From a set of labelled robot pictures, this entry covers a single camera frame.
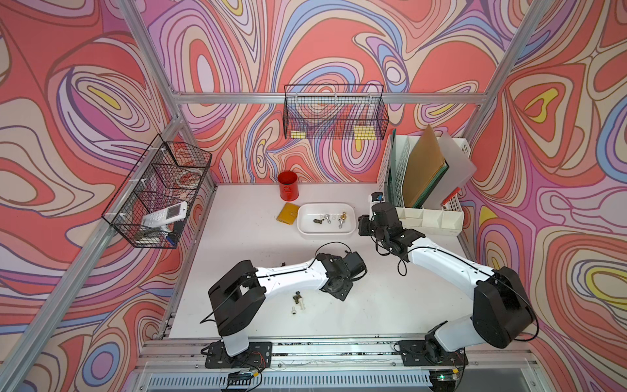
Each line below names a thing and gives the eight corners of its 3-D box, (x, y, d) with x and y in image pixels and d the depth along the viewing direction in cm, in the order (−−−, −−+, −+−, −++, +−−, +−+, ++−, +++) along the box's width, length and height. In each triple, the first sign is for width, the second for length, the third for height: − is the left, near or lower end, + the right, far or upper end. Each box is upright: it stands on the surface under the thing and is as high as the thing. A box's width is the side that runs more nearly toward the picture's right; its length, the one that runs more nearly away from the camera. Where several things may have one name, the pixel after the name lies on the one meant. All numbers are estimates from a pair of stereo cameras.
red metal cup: (279, 201, 115) (276, 186, 108) (281, 186, 122) (278, 171, 114) (298, 201, 115) (297, 186, 108) (299, 186, 122) (298, 171, 114)
